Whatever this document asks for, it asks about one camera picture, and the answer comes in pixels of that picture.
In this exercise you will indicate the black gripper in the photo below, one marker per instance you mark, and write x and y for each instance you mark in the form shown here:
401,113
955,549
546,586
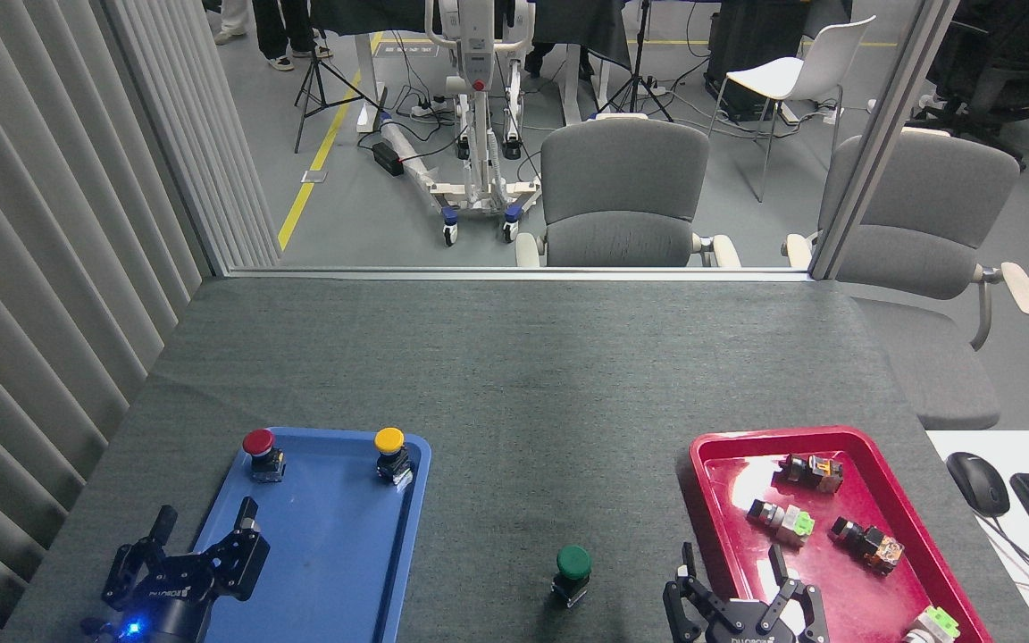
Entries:
747,625
162,594

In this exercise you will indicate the green push button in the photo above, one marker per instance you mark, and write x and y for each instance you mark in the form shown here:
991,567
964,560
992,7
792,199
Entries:
573,562

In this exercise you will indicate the red push button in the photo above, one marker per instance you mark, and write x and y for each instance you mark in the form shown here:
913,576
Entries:
258,441

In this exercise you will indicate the yellow push button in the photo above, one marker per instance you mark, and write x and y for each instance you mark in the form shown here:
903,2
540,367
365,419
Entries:
389,439

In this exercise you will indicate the red plastic tray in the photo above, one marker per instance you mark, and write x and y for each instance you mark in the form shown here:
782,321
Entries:
738,482

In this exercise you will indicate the blue plastic tray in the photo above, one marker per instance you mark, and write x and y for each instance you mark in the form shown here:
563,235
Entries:
336,554

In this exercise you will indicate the black computer mouse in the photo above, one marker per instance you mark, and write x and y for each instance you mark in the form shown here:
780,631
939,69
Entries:
979,482

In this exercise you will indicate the white desk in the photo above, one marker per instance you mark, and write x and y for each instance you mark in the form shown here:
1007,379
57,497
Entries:
1015,580

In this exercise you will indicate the grey slatted partition panel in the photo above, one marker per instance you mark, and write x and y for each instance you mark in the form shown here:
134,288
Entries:
32,268

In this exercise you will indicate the grey office chair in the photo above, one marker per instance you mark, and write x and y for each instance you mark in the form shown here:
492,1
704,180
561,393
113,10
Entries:
934,232
622,179

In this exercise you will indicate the black power adapter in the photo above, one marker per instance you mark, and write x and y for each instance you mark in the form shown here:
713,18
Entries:
387,158

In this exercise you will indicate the black tripod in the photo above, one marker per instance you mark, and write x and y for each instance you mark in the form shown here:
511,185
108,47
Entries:
635,76
311,80

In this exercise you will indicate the white power strip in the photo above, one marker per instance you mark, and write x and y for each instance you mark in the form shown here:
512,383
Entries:
430,108

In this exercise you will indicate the white stand on wheels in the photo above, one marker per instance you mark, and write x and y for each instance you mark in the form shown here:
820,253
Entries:
479,134

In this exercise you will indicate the white plastic chair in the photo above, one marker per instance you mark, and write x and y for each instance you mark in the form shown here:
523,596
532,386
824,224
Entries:
800,76

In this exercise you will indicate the person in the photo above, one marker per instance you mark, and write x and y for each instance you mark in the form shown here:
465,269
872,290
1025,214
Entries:
537,61
230,22
282,27

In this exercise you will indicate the black office chair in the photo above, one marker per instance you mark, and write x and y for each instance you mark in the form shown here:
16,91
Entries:
997,62

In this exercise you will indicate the silver switch with green block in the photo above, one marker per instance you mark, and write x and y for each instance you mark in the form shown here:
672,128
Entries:
782,520
932,625

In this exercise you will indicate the black switch with orange block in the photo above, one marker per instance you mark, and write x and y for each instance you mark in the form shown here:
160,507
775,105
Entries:
814,471
872,545

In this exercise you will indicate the silver post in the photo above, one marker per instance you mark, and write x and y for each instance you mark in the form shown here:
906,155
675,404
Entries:
881,134

